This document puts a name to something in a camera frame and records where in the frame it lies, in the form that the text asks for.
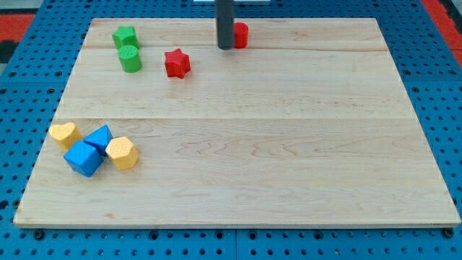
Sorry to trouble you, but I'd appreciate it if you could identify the yellow heart block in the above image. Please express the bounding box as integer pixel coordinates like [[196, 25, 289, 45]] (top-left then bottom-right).
[[48, 122, 83, 151]]

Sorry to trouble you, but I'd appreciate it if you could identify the red star block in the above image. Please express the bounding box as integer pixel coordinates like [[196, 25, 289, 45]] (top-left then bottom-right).
[[165, 48, 191, 79]]

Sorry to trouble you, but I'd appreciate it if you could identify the green cylinder block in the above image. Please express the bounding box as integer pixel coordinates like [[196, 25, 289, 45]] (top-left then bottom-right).
[[118, 45, 142, 73]]

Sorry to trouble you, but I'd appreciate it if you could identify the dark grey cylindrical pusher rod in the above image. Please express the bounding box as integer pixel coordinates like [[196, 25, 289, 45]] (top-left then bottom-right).
[[215, 0, 235, 50]]

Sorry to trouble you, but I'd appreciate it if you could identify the blue triangle block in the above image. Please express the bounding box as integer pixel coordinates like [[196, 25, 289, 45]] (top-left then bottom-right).
[[84, 125, 113, 157]]

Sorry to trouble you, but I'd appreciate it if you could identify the blue cube block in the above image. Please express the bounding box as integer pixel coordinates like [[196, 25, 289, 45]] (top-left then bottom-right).
[[64, 141, 103, 178]]

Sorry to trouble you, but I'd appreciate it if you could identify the green star block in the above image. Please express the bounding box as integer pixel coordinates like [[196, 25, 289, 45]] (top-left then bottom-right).
[[112, 26, 139, 49]]

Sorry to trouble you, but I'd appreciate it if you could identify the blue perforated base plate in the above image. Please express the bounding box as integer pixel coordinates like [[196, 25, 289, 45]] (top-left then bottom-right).
[[1, 0, 461, 259]]

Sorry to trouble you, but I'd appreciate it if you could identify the yellow hexagon block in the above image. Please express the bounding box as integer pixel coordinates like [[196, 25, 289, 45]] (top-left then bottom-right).
[[105, 136, 139, 170]]

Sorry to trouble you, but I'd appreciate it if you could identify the light wooden board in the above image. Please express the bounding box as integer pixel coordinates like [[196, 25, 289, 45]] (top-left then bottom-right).
[[14, 18, 461, 229]]

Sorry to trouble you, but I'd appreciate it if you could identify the red cylinder block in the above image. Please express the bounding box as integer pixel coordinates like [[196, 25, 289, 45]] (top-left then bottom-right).
[[234, 22, 249, 48]]

